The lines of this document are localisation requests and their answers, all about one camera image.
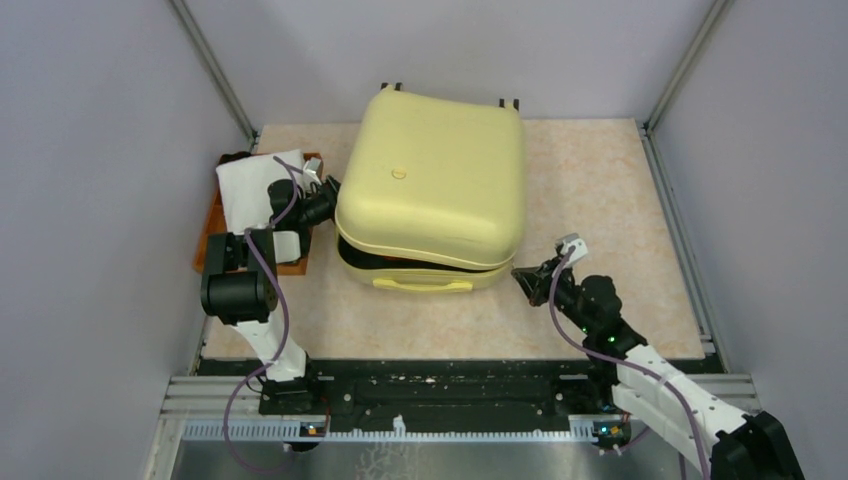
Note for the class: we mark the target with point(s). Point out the yellow hard-shell suitcase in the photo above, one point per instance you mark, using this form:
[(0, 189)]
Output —
[(433, 198)]

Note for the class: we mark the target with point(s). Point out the left corner aluminium post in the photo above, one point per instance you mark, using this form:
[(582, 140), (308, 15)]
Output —
[(213, 68)]

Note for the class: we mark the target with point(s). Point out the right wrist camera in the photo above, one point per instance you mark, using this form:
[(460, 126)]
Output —
[(571, 249)]

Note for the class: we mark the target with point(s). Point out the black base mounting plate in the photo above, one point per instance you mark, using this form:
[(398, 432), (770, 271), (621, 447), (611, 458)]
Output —
[(420, 399)]

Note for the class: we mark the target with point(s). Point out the brown wooden tray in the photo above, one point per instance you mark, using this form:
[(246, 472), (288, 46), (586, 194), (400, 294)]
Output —
[(215, 222)]

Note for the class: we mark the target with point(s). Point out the corner aluminium post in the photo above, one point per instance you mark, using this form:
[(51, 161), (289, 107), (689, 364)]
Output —
[(692, 54), (213, 68)]

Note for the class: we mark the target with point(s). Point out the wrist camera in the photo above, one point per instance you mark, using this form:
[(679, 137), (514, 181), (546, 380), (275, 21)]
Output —
[(571, 249), (311, 172)]

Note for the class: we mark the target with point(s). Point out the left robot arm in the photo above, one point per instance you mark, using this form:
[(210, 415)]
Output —
[(240, 286)]

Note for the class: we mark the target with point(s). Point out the aluminium rail frame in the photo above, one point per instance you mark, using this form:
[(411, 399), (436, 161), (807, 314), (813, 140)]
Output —
[(454, 297)]

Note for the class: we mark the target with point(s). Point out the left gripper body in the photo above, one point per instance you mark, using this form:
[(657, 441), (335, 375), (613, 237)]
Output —
[(316, 210)]

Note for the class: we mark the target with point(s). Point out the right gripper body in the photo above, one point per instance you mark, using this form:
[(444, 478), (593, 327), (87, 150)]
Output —
[(566, 292)]

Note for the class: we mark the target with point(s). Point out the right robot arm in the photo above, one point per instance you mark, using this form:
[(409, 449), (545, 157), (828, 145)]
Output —
[(719, 439)]

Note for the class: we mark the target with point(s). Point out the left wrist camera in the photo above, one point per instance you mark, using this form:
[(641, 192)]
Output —
[(311, 172)]

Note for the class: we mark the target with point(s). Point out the right corner aluminium post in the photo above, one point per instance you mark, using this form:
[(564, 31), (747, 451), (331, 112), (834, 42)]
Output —
[(692, 54)]

